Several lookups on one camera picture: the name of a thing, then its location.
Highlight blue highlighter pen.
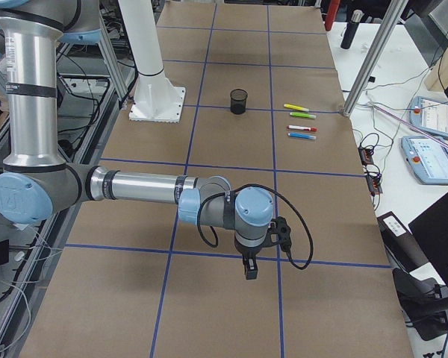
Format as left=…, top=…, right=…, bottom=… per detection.
left=287, top=132, right=317, bottom=140

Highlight black thermos bottle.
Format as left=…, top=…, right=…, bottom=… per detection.
left=340, top=10, right=364, bottom=49

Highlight upper teach pendant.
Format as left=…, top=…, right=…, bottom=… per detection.
left=409, top=96, right=448, bottom=139

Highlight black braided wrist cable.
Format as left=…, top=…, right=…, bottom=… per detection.
left=197, top=183, right=314, bottom=270

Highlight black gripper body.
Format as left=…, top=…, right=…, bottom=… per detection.
left=234, top=239, right=273, bottom=263

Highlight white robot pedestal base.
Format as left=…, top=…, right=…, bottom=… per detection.
left=119, top=0, right=186, bottom=123

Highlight aluminium frame post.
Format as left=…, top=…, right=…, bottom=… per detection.
left=340, top=0, right=408, bottom=117

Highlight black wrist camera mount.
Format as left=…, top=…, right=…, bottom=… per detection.
left=268, top=216, right=292, bottom=254

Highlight green highlighter pen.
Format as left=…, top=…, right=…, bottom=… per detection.
left=289, top=112, right=317, bottom=119

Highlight red white marker pen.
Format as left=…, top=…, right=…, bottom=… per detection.
left=287, top=125, right=317, bottom=133

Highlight black mesh pen cup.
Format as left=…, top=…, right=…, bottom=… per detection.
left=230, top=89, right=248, bottom=115

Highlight yellow highlighter pen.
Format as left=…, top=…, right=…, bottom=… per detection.
left=283, top=104, right=310, bottom=113

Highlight red bottle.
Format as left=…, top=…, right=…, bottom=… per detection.
left=324, top=0, right=340, bottom=31

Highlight lower teach pendant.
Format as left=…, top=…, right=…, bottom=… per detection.
left=400, top=136, right=448, bottom=185

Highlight teach pendant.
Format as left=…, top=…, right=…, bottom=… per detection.
left=400, top=136, right=448, bottom=185
left=409, top=96, right=448, bottom=139

